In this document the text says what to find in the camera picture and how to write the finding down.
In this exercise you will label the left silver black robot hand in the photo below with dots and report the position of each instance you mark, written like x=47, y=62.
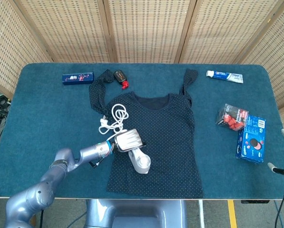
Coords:
x=129, y=140

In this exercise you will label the white handheld steam iron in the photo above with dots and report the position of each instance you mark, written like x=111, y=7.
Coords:
x=142, y=162

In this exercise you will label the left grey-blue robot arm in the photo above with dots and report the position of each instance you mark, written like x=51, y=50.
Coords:
x=56, y=175

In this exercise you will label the navy polka dot shirt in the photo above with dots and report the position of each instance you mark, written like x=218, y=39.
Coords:
x=165, y=142

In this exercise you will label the blue Oreo cookie box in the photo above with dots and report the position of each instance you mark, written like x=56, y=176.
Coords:
x=251, y=142

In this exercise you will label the black bottle with red cap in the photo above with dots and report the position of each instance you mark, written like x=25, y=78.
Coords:
x=119, y=76

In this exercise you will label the grey-blue robot torso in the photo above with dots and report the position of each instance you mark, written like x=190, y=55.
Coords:
x=137, y=213

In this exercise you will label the clear box with red pieces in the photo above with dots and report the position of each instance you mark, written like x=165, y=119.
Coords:
x=231, y=117

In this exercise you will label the dark blue rectangular carton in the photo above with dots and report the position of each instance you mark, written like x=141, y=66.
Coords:
x=78, y=78

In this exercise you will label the white table leg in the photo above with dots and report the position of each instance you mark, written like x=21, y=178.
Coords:
x=201, y=213

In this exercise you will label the white blue toothpaste tube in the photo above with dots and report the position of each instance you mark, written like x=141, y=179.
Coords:
x=225, y=76

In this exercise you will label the woven wicker folding screen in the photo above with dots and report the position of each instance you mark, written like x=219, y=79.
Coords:
x=146, y=31

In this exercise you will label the black bracket under table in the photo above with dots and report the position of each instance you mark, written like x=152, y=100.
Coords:
x=254, y=201

